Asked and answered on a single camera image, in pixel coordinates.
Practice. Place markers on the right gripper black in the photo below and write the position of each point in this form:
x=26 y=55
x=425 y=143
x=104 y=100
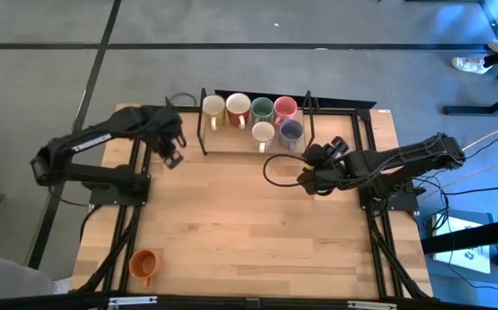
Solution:
x=322 y=178

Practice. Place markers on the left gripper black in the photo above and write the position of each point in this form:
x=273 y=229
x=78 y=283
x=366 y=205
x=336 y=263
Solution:
x=160 y=125

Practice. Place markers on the purple mug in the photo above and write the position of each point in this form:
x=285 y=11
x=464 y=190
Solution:
x=291 y=131

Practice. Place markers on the pink mug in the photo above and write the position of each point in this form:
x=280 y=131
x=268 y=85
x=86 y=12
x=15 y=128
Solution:
x=285 y=107

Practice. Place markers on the grey diamond patterned mug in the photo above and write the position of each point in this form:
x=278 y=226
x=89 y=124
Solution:
x=263 y=131

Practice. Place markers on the green mug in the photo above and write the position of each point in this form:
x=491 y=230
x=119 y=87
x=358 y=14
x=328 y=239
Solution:
x=262 y=108

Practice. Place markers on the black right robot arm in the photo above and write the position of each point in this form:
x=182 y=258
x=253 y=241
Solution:
x=404 y=157

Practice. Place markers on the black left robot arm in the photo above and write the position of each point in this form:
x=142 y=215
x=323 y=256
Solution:
x=89 y=142

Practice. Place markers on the orange mug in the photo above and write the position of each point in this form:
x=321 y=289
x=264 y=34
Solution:
x=143 y=263

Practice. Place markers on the black table foot bar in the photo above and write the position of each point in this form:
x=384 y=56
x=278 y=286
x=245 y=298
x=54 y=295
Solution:
x=468 y=110

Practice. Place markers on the white box with logo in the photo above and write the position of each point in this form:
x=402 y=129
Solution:
x=456 y=260

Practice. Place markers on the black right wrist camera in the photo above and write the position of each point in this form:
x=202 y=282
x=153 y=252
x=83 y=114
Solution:
x=315 y=154

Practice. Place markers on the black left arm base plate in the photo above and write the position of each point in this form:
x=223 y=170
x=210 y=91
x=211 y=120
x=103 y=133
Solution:
x=102 y=197

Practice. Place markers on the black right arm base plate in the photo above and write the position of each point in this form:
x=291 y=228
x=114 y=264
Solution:
x=406 y=203

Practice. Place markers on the black aluminium table frame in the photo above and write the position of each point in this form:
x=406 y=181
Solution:
x=378 y=275

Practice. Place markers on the silver metal bracket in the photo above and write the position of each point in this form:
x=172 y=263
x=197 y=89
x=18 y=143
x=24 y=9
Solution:
x=371 y=305
x=132 y=301

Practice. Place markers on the black desk frame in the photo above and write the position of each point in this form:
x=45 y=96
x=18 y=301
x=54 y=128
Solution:
x=468 y=234

